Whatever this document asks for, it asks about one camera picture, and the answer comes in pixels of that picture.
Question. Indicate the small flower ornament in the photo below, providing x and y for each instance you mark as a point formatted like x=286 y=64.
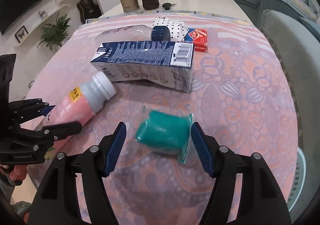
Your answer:
x=42 y=14

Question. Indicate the red card box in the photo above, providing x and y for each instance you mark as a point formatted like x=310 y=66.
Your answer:
x=200 y=39

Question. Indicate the black key bunch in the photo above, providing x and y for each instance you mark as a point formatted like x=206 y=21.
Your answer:
x=166 y=5

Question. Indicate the light blue plastic basket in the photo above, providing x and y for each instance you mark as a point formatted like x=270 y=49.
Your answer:
x=298 y=172

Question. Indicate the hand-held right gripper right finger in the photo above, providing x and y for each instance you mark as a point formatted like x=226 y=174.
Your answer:
x=202 y=147

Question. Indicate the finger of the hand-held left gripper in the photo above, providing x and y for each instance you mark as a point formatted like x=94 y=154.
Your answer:
x=27 y=109
x=65 y=128

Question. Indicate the person's left hand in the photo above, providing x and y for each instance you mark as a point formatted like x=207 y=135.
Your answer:
x=20 y=172

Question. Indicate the pink floral blanket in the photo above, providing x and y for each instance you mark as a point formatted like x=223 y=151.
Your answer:
x=237 y=89

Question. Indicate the white polka dot wrapper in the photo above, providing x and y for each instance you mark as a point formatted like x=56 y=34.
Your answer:
x=176 y=29

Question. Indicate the blue white milk carton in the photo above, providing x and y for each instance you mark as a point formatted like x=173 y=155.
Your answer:
x=140 y=54

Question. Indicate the pink yogurt bottle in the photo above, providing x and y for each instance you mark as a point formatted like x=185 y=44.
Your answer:
x=75 y=107

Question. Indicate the long white wall shelf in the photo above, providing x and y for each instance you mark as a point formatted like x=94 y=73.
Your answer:
x=37 y=24

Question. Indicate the black acoustic guitar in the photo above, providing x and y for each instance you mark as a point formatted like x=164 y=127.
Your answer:
x=87 y=7

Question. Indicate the clear bottle with blue cap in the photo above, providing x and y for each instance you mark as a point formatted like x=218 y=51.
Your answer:
x=125 y=33

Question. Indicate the framed butterfly specimen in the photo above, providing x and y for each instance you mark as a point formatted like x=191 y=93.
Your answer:
x=21 y=34

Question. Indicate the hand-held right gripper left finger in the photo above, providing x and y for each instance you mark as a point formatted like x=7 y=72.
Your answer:
x=116 y=147

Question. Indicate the green potted plant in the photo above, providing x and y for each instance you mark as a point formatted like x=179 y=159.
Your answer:
x=53 y=32

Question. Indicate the green packet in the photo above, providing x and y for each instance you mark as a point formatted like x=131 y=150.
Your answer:
x=162 y=129

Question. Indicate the blue-grey sofa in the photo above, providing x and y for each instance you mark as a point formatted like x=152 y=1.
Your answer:
x=280 y=29

